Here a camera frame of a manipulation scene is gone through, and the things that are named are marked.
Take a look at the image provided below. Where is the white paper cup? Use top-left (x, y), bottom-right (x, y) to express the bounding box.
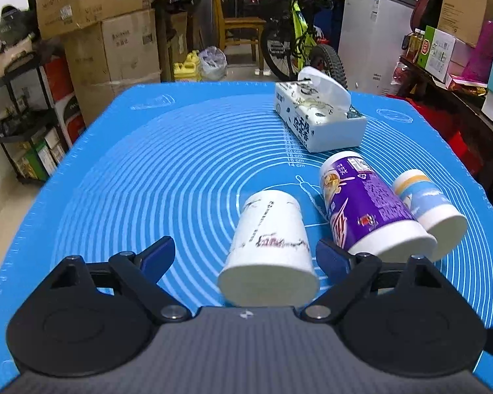
top-left (217, 190), bottom-right (319, 308)

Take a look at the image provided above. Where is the purple paper cup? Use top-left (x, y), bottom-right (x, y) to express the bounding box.
top-left (319, 151), bottom-right (437, 262)

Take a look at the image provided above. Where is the light blue paper cup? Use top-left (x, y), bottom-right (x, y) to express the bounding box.
top-left (393, 169), bottom-right (468, 261)

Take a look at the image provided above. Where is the blue silicone baking mat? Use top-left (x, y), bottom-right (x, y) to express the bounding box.
top-left (0, 82), bottom-right (493, 389)

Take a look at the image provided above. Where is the white tissue box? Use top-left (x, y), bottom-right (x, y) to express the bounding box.
top-left (274, 67), bottom-right (367, 153)

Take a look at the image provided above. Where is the dark wooden side table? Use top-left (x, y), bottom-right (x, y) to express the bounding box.
top-left (395, 57), bottom-right (493, 205)

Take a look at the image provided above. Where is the black metal shelf rack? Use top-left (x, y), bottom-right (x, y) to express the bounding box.
top-left (0, 52), bottom-right (69, 186)

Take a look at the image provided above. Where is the yellow toy truck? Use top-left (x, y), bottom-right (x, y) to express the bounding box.
top-left (174, 51), bottom-right (201, 82)

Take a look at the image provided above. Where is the lower cardboard box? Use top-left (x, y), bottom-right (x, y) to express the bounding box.
top-left (62, 10), bottom-right (161, 125)

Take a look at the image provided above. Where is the green black bicycle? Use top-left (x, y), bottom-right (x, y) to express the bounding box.
top-left (256, 0), bottom-right (347, 87)

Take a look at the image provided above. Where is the green white carton box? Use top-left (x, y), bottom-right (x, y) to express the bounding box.
top-left (417, 26), bottom-right (473, 84)

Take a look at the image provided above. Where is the white chest freezer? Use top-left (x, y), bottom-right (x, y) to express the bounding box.
top-left (338, 0), bottom-right (416, 95)

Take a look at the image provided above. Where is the wooden chair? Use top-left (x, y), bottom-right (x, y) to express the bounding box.
top-left (212, 0), bottom-right (266, 72)

